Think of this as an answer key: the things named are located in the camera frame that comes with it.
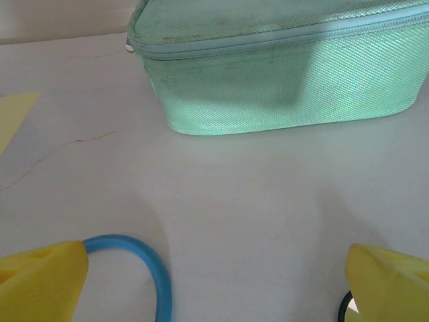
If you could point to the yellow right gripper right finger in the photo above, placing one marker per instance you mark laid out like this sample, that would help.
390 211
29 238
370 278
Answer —
392 288

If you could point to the blue tube stethoscope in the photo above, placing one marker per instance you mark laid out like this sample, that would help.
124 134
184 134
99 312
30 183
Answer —
164 292

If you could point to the mint green zip pouch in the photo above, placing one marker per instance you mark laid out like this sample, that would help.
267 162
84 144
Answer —
268 73

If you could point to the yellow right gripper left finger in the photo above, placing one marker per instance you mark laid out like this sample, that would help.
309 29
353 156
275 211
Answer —
40 285

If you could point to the yellow square paper sheet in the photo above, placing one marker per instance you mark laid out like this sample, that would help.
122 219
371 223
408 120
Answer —
13 117

